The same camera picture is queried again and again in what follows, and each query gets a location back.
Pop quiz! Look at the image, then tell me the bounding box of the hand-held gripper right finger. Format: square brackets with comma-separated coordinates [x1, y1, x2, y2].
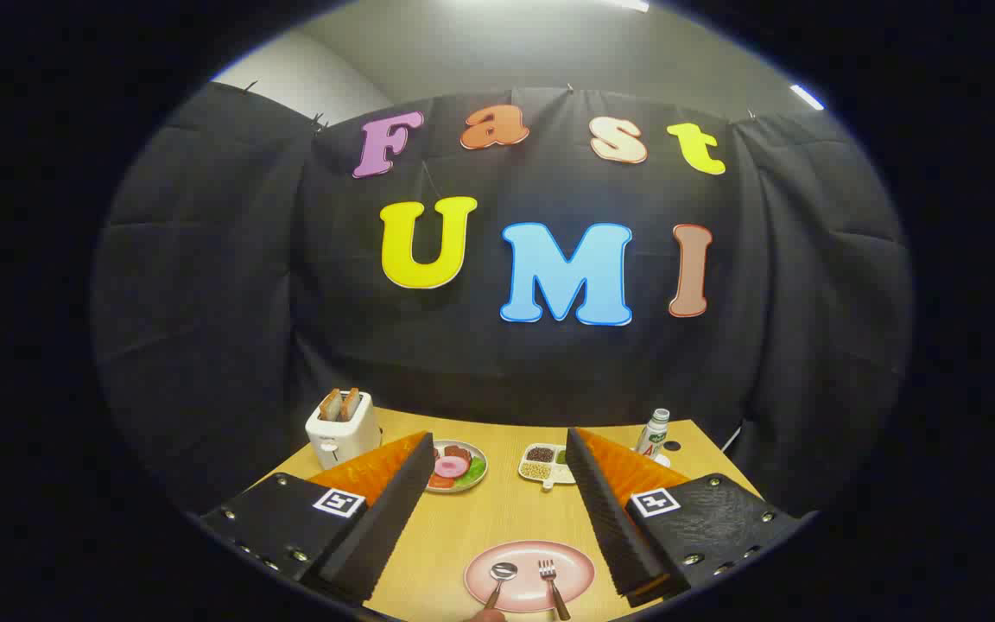
[565, 427, 809, 609]

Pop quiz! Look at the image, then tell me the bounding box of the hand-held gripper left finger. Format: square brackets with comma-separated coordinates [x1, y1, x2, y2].
[200, 430, 436, 604]

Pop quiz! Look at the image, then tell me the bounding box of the metal fork with wooden handle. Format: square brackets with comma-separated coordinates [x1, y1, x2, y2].
[537, 559, 572, 621]

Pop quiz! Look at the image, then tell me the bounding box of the metal spoon with wooden handle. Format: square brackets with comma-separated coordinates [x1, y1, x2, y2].
[485, 562, 519, 611]

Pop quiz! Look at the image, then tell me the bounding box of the white divided dish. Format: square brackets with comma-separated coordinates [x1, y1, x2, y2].
[518, 443, 576, 491]

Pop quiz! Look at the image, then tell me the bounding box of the white round food plate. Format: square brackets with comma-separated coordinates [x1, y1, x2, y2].
[424, 440, 489, 494]

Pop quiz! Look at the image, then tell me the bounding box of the pink plate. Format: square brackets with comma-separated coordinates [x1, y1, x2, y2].
[464, 540, 596, 614]

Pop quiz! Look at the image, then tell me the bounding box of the white drink bottle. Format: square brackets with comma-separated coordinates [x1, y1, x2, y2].
[636, 409, 671, 459]

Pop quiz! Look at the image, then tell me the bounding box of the white toaster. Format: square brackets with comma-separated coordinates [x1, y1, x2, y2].
[305, 390, 383, 470]

